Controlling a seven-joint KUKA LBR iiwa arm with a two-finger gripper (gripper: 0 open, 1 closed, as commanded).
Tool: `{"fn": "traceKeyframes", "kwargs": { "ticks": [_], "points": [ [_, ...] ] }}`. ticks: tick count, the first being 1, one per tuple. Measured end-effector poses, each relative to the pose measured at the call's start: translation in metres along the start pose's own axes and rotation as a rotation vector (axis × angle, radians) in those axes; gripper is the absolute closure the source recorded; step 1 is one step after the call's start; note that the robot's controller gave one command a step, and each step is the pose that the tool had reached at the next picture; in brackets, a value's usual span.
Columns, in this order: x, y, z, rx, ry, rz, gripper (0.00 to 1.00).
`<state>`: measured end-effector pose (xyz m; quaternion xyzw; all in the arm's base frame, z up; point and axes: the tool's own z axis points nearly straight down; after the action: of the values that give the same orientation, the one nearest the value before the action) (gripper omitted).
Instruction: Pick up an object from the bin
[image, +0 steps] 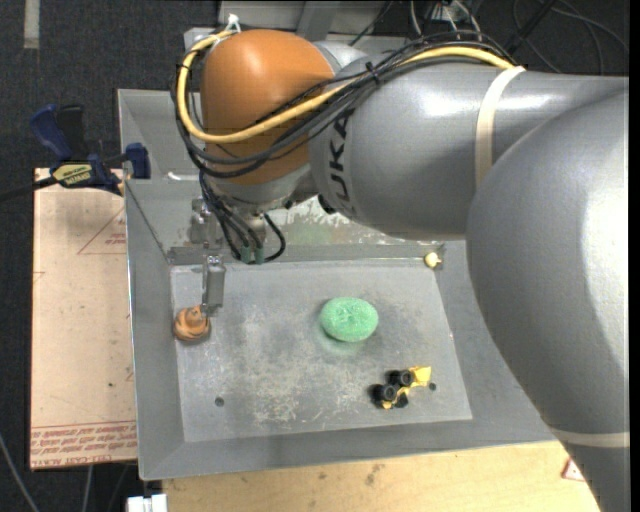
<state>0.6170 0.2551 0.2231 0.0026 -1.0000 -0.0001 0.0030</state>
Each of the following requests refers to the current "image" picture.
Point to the orange-brown striped toy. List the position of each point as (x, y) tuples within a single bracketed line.
[(190, 327)]

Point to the small cream ball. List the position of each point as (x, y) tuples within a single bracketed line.
[(431, 259)]

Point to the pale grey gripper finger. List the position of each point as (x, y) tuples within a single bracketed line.
[(215, 285)]

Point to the green round sponge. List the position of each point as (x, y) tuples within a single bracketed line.
[(348, 320)]

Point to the brown cardboard board, red print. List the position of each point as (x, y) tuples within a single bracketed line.
[(80, 325)]

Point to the grey metal bin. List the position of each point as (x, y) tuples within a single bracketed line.
[(280, 390)]

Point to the yellow and black toy vehicle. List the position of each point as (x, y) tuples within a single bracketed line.
[(395, 392)]

